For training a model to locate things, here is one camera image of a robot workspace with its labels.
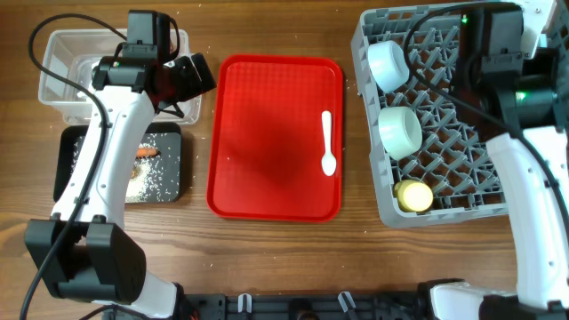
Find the green bowl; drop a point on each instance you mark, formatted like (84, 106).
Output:
(400, 132)

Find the light blue bowl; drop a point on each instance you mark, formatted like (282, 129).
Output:
(387, 65)

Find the clear plastic waste bin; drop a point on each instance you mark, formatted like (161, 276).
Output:
(72, 54)

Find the white rice pile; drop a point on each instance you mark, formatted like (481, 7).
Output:
(159, 180)

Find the grey dishwasher rack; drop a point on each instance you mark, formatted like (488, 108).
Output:
(452, 160)

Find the white plastic spoon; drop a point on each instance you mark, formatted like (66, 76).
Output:
(328, 161)

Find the red serving tray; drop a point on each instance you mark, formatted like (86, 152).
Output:
(268, 140)

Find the black food waste tray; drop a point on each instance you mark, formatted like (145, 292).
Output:
(71, 142)

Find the yellow cup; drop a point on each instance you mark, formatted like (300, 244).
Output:
(413, 196)

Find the orange carrot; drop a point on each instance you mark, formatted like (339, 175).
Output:
(147, 152)

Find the brown food scrap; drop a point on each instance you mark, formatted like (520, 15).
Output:
(136, 170)

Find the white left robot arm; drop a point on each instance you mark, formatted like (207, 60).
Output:
(82, 251)

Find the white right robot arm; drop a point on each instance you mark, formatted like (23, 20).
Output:
(514, 89)

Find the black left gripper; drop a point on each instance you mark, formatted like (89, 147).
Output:
(193, 84)

